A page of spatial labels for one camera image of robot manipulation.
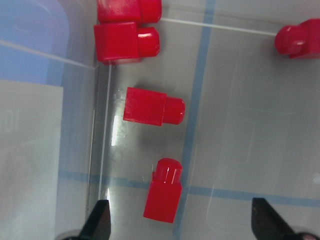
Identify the clear plastic storage box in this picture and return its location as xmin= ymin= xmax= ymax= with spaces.
xmin=0 ymin=0 xmax=320 ymax=240

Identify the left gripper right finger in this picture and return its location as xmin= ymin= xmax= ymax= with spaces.
xmin=251 ymin=197 xmax=300 ymax=240

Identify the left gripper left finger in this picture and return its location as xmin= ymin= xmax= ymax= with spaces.
xmin=78 ymin=199 xmax=111 ymax=240

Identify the red block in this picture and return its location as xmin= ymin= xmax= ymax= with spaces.
xmin=96 ymin=0 xmax=162 ymax=25
xmin=93 ymin=22 xmax=160 ymax=65
xmin=143 ymin=158 xmax=183 ymax=224
xmin=274 ymin=18 xmax=320 ymax=59
xmin=123 ymin=87 xmax=186 ymax=126

